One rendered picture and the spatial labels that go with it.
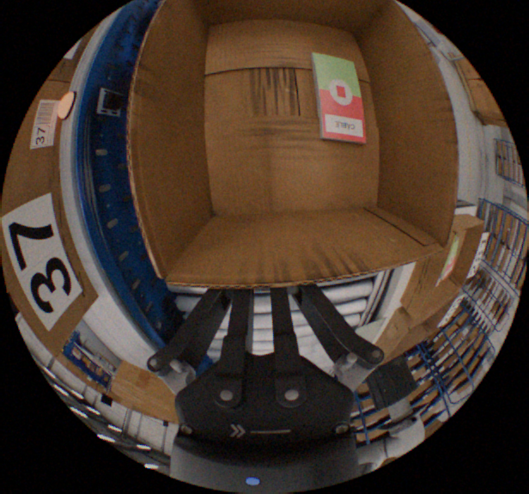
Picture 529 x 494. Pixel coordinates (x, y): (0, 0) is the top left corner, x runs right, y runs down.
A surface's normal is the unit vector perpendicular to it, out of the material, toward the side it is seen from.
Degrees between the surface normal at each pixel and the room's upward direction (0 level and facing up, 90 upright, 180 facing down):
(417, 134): 90
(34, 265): 90
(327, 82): 0
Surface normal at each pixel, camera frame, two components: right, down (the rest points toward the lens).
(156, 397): -0.06, -0.93
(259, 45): 0.02, 0.35
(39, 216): 1.00, -0.07
